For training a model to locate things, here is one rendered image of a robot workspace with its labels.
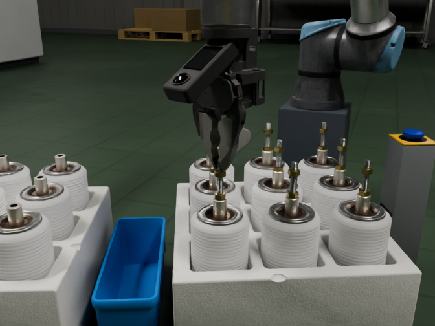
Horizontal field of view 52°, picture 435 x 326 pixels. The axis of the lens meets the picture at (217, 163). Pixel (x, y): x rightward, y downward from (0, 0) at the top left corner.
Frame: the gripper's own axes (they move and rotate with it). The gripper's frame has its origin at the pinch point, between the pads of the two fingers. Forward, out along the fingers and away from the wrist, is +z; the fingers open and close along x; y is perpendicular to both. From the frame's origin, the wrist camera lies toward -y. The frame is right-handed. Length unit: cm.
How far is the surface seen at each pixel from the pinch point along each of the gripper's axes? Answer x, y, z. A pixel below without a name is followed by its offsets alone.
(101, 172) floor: 87, 36, 34
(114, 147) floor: 107, 57, 35
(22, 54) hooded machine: 370, 149, 24
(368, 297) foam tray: -21.7, 11.2, 20.6
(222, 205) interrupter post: -1.0, 0.0, 6.9
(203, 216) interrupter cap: 1.3, -2.0, 8.9
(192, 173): 17.9, 12.6, 10.0
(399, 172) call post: -15.2, 38.1, 9.1
